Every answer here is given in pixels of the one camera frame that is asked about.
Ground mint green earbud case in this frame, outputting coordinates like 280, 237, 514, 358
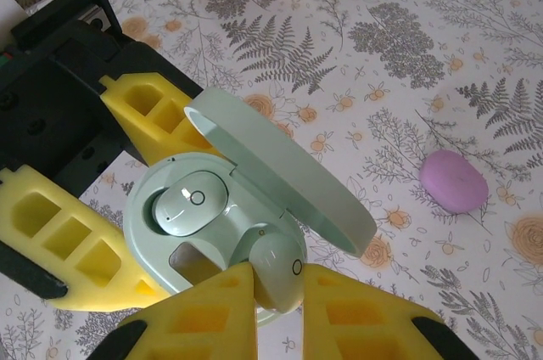
122, 87, 378, 327

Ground floral tablecloth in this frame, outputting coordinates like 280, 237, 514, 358
0, 0, 543, 360

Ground pink earbud case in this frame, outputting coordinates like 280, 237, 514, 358
419, 149, 489, 215

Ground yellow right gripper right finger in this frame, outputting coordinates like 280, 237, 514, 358
299, 264, 472, 360

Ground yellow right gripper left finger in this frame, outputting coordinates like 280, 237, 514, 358
91, 260, 259, 360

